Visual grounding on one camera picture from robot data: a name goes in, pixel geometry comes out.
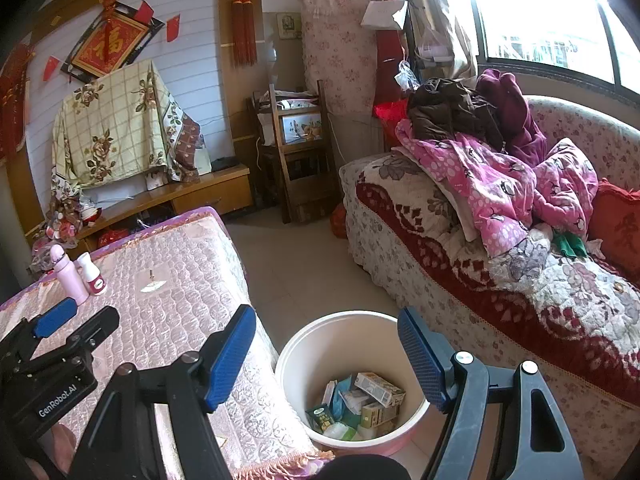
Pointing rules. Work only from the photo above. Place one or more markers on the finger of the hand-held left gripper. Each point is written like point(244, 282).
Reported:
point(52, 317)
point(95, 327)

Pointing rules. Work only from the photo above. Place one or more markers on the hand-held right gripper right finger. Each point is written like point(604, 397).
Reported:
point(420, 360)

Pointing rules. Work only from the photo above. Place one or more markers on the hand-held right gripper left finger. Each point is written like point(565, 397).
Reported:
point(230, 360)

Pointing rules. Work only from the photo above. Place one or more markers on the long white printed carton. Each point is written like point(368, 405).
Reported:
point(380, 387)

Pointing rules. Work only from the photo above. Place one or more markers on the small yellow green box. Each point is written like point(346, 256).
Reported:
point(377, 414)

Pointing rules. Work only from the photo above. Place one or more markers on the blue packet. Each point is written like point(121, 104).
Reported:
point(350, 397)

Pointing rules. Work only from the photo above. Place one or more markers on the white plastic bucket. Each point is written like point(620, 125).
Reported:
point(310, 350)

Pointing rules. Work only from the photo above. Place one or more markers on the plain white box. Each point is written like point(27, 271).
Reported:
point(330, 394)

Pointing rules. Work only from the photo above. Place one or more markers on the dark green packet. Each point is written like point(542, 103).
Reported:
point(320, 417)

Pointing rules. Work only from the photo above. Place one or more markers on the light green packet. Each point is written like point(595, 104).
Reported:
point(340, 431)

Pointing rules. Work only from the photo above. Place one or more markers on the person's left hand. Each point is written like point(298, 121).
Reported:
point(64, 447)

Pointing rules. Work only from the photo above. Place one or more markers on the pink thermos bottle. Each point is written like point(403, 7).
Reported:
point(67, 275)

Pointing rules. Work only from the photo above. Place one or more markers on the white bottle with pink label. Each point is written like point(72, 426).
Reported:
point(92, 275)

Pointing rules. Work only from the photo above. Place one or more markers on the artificial flower bunch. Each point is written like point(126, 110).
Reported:
point(57, 225)

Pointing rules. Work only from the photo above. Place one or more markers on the pink quilted tablecloth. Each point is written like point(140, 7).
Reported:
point(175, 280)

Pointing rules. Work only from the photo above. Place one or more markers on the floral sofa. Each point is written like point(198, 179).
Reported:
point(550, 320)

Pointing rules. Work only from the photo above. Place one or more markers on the red bag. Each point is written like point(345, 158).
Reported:
point(339, 221)

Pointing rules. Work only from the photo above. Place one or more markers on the wooden cabinet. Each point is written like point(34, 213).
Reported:
point(200, 192)

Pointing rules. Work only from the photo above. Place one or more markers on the pink spotted blanket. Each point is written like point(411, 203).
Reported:
point(490, 185)

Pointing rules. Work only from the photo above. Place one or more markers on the green cloth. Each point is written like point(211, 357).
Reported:
point(570, 245)

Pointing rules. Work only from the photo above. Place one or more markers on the wooden chair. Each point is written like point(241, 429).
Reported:
point(300, 180)

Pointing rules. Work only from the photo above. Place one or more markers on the black box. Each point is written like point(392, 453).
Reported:
point(223, 163)

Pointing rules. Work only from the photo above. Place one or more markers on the cream floral cloth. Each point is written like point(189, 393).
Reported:
point(120, 120)

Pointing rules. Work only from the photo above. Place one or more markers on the red cushion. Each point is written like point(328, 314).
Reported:
point(617, 220)

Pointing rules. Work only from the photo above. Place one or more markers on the picture printed box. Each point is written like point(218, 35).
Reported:
point(300, 126)

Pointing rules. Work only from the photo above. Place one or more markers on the small red flag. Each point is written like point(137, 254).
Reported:
point(50, 68)
point(144, 11)
point(173, 28)

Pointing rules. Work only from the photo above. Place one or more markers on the brown jacket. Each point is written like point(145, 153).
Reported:
point(450, 110)

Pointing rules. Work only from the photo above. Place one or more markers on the purple garment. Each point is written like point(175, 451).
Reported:
point(515, 110)

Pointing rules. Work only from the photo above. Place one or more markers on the red hanging garment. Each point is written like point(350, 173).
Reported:
point(390, 65)

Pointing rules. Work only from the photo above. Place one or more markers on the floral covered tall appliance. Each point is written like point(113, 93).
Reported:
point(340, 60)

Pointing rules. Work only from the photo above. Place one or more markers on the clear plastic bag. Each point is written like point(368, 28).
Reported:
point(432, 45)

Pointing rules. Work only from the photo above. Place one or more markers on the white paper bag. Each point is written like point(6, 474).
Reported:
point(382, 15)

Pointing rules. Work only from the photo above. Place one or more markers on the curtain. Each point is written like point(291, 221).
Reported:
point(445, 0)

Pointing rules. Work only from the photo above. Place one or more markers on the window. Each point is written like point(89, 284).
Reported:
point(550, 15)

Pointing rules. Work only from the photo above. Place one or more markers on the red wall hanging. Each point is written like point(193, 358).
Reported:
point(12, 105)

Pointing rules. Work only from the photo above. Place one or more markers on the framed red wall picture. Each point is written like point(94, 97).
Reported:
point(110, 42)

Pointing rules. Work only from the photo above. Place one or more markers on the small wall picture frame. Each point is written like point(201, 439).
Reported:
point(289, 26)

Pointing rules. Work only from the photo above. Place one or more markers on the red knot wall decoration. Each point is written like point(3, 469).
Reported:
point(243, 15)

